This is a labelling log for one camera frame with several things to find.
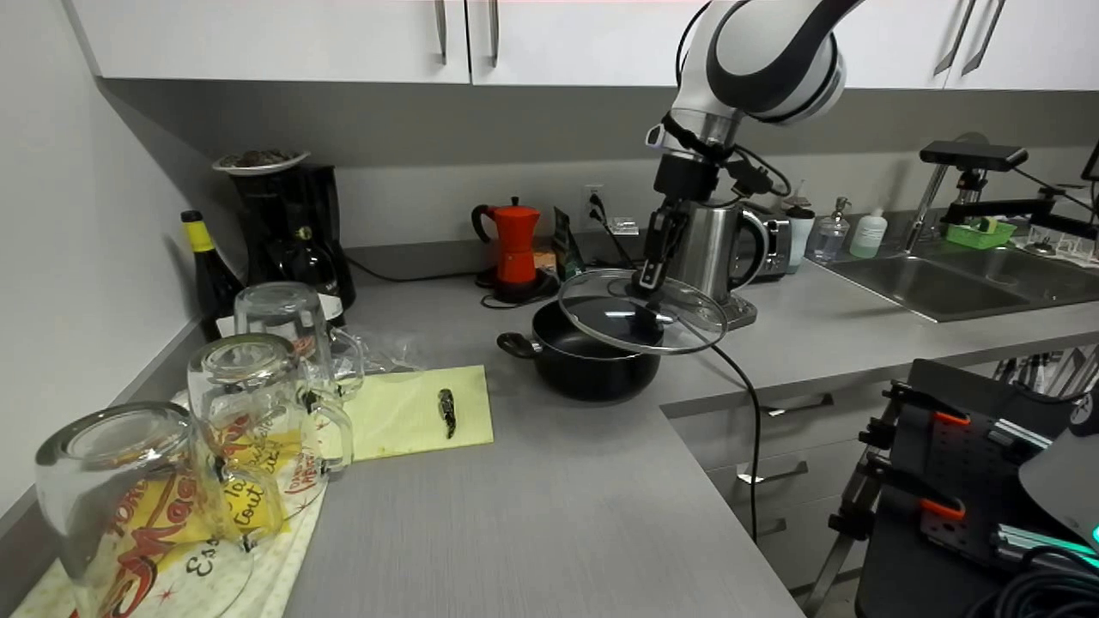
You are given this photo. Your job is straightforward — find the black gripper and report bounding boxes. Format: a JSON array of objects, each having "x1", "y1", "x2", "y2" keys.
[{"x1": 633, "y1": 153, "x2": 718, "y2": 344}]

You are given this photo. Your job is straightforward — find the glass lid with black knob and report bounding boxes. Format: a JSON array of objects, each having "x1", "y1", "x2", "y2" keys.
[{"x1": 555, "y1": 269, "x2": 728, "y2": 354}]

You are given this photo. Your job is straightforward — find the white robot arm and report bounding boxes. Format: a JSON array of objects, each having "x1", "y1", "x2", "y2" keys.
[{"x1": 626, "y1": 0, "x2": 863, "y2": 344}]

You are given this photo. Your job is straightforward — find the black cooking pot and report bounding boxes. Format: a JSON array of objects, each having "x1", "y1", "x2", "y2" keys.
[{"x1": 499, "y1": 303, "x2": 658, "y2": 402}]

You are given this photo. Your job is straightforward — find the red moka pot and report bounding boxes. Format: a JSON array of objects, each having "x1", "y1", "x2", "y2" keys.
[{"x1": 472, "y1": 199, "x2": 540, "y2": 287}]

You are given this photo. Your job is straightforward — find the stainless steel electric kettle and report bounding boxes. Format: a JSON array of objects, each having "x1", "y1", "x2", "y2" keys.
[{"x1": 668, "y1": 203, "x2": 770, "y2": 337}]

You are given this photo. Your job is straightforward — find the silver toaster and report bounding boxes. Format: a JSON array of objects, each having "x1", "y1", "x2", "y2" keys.
[{"x1": 751, "y1": 204, "x2": 814, "y2": 282}]

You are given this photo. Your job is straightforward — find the small dark object on mat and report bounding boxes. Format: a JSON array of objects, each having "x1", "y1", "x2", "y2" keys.
[{"x1": 435, "y1": 389, "x2": 455, "y2": 438}]

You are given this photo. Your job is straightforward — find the white soap bottle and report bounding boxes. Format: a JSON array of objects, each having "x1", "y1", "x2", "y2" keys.
[{"x1": 848, "y1": 210, "x2": 888, "y2": 257}]

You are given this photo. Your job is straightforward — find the yellow cloth mat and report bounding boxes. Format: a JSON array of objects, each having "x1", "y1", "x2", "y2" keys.
[{"x1": 342, "y1": 364, "x2": 494, "y2": 459}]

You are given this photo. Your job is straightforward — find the stainless steel sink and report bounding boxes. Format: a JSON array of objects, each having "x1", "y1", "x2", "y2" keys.
[{"x1": 834, "y1": 251, "x2": 1099, "y2": 324}]

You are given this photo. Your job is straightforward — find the white upper cabinets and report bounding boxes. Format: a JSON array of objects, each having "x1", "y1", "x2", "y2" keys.
[{"x1": 62, "y1": 0, "x2": 1099, "y2": 93}]

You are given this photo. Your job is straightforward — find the far upturned glass mug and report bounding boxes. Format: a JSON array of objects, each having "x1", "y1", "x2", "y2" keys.
[{"x1": 232, "y1": 282, "x2": 363, "y2": 397}]

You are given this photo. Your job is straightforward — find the upturned glass mug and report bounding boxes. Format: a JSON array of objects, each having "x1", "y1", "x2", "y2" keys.
[
  {"x1": 185, "y1": 333, "x2": 354, "y2": 543},
  {"x1": 33, "y1": 402, "x2": 221, "y2": 618},
  {"x1": 232, "y1": 282, "x2": 363, "y2": 397}
]

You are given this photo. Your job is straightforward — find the black coffee maker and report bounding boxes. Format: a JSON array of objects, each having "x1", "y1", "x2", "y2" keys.
[{"x1": 214, "y1": 152, "x2": 356, "y2": 307}]

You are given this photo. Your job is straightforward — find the black pegboard cart with clamps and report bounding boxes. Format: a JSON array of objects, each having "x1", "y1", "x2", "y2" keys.
[{"x1": 805, "y1": 360, "x2": 1099, "y2": 618}]

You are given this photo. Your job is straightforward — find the middle upturned glass mug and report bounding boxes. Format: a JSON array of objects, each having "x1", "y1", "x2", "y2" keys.
[{"x1": 185, "y1": 333, "x2": 354, "y2": 543}]

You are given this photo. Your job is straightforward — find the dark wine bottle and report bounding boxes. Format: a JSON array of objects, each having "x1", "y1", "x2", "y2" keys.
[{"x1": 181, "y1": 210, "x2": 239, "y2": 341}]

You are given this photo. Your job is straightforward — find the near upturned glass mug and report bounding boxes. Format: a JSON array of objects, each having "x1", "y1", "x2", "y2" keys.
[{"x1": 33, "y1": 402, "x2": 221, "y2": 618}]

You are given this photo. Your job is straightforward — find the black power cable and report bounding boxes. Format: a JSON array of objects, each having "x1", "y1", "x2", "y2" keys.
[{"x1": 585, "y1": 196, "x2": 765, "y2": 543}]

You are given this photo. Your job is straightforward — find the black camera on stand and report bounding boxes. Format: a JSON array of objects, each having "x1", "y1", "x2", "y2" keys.
[{"x1": 902, "y1": 138, "x2": 1099, "y2": 253}]

